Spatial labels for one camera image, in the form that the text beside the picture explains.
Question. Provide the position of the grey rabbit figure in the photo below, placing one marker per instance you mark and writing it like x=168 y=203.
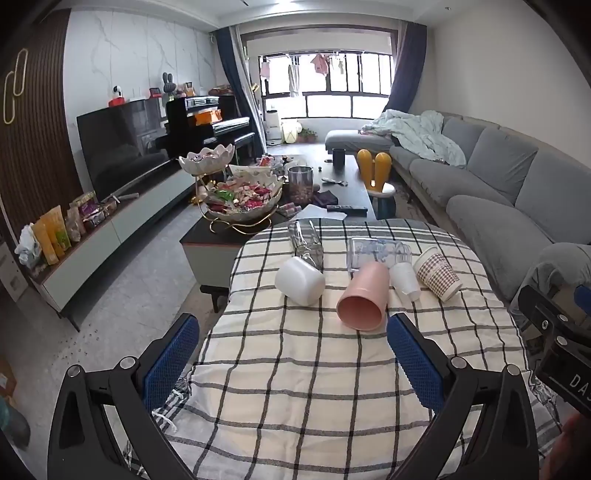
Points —
x=168 y=84

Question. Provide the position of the potted plant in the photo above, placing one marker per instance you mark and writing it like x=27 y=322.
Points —
x=308 y=134

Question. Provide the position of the black white checked tablecloth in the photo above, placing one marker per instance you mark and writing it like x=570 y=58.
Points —
x=323 y=392

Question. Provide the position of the white hanging garment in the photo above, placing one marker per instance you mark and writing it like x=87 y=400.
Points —
x=293 y=81

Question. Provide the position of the clear blue printed plastic cup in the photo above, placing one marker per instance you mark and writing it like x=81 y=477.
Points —
x=371 y=253

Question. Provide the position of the grey sofa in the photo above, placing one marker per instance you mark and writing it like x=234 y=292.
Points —
x=489 y=184

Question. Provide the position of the gold wall ornament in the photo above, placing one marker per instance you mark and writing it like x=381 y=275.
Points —
x=14 y=85

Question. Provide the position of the purple snack packet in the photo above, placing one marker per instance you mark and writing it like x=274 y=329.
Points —
x=87 y=207

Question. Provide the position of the black framed window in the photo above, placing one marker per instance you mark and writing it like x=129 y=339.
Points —
x=341 y=99

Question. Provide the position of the white air purifier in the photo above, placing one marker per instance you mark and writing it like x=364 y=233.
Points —
x=273 y=122

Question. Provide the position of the black television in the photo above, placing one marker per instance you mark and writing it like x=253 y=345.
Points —
x=120 y=143

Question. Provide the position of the grey television cabinet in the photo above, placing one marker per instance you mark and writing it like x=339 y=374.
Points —
x=115 y=226

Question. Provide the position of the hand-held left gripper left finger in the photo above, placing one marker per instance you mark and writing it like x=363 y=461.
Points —
x=171 y=364

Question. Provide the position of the clear glass cup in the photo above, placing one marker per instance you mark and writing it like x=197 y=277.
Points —
x=307 y=249

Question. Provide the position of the yellow rabbit ear stool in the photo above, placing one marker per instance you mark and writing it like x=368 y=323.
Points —
x=375 y=168

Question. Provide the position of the pink cup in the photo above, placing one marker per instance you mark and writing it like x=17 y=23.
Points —
x=364 y=295

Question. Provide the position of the dark coffee table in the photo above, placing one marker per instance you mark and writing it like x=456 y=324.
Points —
x=207 y=240

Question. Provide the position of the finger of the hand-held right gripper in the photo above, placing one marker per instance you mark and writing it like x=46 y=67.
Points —
x=538 y=310
x=583 y=300

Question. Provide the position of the white security camera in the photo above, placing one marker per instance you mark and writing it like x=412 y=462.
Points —
x=118 y=91

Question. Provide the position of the black remote control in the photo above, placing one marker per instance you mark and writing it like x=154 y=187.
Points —
x=347 y=208

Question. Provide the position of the orange box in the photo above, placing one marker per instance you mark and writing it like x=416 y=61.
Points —
x=207 y=117

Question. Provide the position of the white tiered bowl stand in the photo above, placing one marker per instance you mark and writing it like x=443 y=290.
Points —
x=205 y=164

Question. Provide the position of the black cup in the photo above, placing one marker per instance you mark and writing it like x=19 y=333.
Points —
x=339 y=160

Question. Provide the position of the dark purple pouch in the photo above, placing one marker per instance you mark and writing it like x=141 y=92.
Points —
x=326 y=198

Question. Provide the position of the glass jar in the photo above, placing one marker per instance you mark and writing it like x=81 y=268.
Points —
x=301 y=184

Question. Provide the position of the pink hanging garment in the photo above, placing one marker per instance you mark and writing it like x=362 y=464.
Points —
x=319 y=63

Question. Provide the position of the small white plastic cup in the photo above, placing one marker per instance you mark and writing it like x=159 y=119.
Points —
x=405 y=282

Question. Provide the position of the light crumpled blanket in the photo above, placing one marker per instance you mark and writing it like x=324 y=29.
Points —
x=425 y=134

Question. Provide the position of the black piano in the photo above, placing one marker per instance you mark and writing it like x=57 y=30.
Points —
x=217 y=131

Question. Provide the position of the white plastic bag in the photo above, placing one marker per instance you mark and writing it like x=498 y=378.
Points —
x=27 y=247

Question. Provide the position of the pile of wrapped candies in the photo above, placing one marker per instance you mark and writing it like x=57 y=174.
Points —
x=242 y=194

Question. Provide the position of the brown checked paper cup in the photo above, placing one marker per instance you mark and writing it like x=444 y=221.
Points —
x=437 y=273

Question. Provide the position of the blue curtain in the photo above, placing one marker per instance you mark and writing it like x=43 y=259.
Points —
x=406 y=69
x=235 y=78

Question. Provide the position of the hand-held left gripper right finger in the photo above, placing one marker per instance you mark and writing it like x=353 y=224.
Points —
x=415 y=364

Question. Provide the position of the orange snack packet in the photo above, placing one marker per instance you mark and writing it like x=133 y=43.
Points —
x=51 y=230

